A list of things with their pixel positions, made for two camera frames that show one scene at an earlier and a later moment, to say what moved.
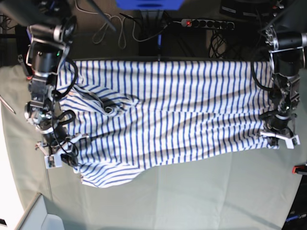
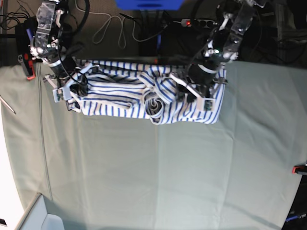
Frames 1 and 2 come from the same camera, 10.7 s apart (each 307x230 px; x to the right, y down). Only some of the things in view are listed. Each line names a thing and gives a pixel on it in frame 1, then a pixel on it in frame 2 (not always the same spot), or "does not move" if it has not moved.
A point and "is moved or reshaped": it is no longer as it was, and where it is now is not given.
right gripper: x=289 y=140 → x=203 y=90
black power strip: x=213 y=24 does not move
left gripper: x=57 y=150 → x=62 y=93
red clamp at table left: x=28 y=70 does not move
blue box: x=149 y=5 does not move
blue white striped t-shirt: x=128 y=116 is moved or reshaped
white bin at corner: x=37 y=218 does not move
